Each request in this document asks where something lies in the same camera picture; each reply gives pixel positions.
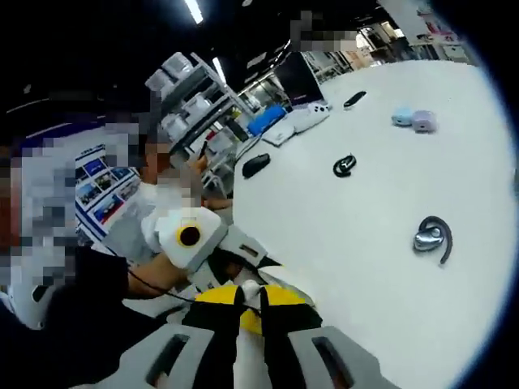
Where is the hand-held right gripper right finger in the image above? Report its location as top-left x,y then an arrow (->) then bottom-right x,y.
259,284 -> 402,389

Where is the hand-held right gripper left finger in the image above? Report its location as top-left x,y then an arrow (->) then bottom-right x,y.
97,284 -> 245,389

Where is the black ear-hook earbud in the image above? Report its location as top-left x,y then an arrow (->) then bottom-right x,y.
412,216 -> 454,265
332,153 -> 358,178

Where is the light blue earbud case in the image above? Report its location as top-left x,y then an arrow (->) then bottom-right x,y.
391,107 -> 414,127

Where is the greyish lilac earbud case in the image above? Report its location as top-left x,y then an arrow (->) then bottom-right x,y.
411,109 -> 441,134

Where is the white table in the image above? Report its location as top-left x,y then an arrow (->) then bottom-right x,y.
230,60 -> 519,389

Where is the black computer mouse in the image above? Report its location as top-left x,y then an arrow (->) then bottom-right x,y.
242,152 -> 272,178

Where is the person's dark shirt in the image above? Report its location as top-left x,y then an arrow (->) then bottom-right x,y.
0,246 -> 191,389

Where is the blue storage box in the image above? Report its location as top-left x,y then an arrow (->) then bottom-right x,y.
247,104 -> 287,135

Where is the grey metal shelf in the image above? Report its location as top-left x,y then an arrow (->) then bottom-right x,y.
145,52 -> 244,191

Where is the white game controller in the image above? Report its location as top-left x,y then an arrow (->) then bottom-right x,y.
302,101 -> 333,126

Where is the white chest-worn device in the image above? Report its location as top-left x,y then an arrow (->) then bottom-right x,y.
6,281 -> 62,330

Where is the silver laptop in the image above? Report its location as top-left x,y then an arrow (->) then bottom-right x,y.
261,51 -> 332,147

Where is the black and white small device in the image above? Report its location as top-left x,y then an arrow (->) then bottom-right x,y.
343,91 -> 368,109

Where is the pink display shelf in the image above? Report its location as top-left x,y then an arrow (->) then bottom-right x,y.
417,0 -> 463,44

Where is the black cable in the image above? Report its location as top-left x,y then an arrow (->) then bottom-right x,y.
125,267 -> 204,303

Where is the blue white wall poster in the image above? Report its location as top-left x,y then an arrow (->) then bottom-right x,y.
75,143 -> 143,240

